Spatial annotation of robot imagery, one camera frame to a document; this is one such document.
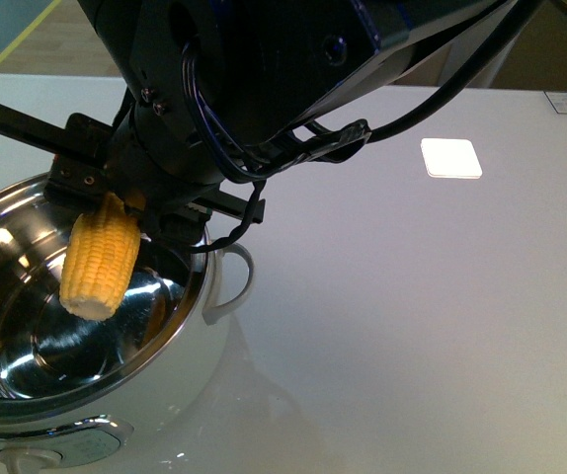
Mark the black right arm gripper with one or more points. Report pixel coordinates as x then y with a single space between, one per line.
92 158

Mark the yellow corn cob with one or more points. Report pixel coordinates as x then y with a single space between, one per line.
99 261

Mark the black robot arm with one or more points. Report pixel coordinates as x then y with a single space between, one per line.
222 95

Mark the steel electric cooking pot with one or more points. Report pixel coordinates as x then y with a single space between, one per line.
74 391

